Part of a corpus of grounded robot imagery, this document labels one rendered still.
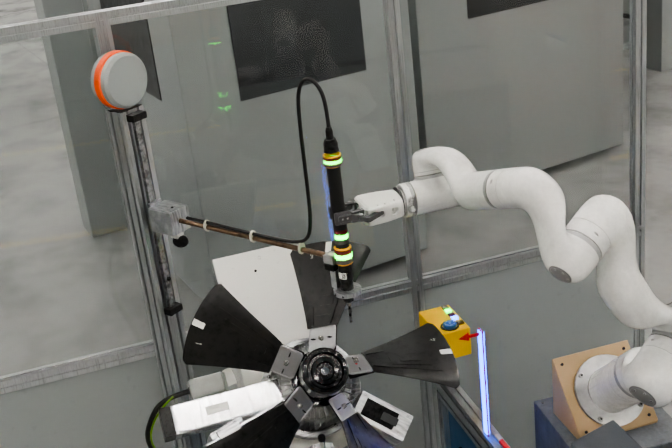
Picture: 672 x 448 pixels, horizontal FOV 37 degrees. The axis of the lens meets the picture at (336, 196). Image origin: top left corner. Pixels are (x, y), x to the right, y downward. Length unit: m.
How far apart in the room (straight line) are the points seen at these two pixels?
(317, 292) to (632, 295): 0.83
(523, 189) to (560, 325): 1.63
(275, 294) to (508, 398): 1.24
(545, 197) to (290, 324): 0.97
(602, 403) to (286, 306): 0.89
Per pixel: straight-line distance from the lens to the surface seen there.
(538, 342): 3.75
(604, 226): 2.21
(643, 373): 2.39
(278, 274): 2.88
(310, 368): 2.55
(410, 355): 2.65
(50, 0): 6.40
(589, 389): 2.76
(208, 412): 2.67
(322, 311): 2.63
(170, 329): 3.08
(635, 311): 2.31
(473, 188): 2.30
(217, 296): 2.57
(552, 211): 2.17
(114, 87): 2.78
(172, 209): 2.85
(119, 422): 3.39
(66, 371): 3.28
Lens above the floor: 2.56
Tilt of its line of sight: 22 degrees down
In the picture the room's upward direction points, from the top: 7 degrees counter-clockwise
